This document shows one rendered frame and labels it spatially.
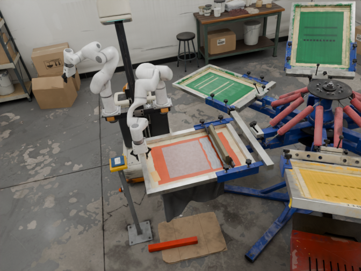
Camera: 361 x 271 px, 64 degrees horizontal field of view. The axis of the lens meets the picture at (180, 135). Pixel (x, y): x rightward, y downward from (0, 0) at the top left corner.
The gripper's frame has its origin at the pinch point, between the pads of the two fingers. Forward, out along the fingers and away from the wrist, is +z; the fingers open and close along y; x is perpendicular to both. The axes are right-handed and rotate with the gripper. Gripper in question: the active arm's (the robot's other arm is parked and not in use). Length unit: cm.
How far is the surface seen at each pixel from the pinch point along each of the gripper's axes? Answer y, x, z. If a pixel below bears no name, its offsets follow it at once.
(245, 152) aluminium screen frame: -74, 13, 7
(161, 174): -11.1, 11.3, 10.0
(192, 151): -38.3, -4.7, 10.1
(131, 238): 28, -8, 105
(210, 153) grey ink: -50, 2, 9
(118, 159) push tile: 17.9, -12.7, 8.5
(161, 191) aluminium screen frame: -8.2, 29.1, 7.1
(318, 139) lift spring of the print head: -118, 30, -7
